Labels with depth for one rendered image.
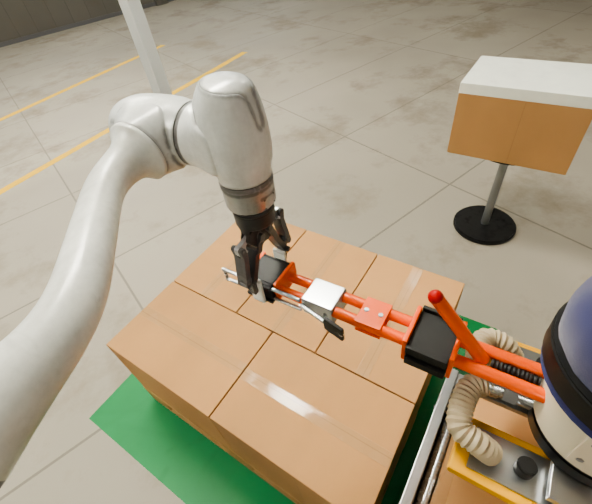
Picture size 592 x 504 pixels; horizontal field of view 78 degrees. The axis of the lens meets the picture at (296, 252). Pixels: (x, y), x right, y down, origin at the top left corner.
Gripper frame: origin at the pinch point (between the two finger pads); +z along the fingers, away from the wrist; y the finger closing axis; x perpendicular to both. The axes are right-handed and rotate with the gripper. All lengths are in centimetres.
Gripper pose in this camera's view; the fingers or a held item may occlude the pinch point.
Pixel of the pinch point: (270, 277)
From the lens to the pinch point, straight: 79.3
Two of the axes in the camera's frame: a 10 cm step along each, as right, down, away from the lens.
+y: 5.3, -6.4, 5.5
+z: 1.1, 7.0, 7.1
